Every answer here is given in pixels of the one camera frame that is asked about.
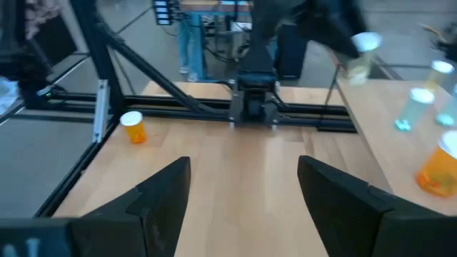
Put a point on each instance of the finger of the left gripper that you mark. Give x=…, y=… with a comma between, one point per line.
x=339, y=41

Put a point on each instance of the black aluminium frame rails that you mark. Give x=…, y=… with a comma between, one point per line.
x=178, y=101

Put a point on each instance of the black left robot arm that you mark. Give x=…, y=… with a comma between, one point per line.
x=255, y=103

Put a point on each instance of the wooden shelf black frame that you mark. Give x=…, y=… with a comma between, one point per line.
x=385, y=142

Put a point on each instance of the black power strip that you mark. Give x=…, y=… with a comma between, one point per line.
x=164, y=12

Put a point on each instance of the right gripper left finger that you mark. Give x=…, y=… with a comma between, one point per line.
x=153, y=214

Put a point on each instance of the black box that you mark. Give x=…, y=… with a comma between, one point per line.
x=291, y=53

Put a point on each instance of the large orange medicine bottle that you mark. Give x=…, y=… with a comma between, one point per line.
x=135, y=132

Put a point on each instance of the silver metal bracket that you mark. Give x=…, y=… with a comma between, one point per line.
x=101, y=110

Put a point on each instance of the black upright frame post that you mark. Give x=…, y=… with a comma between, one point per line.
x=96, y=53

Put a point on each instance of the person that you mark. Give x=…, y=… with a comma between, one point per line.
x=191, y=46

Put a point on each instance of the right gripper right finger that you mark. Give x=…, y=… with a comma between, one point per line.
x=339, y=214

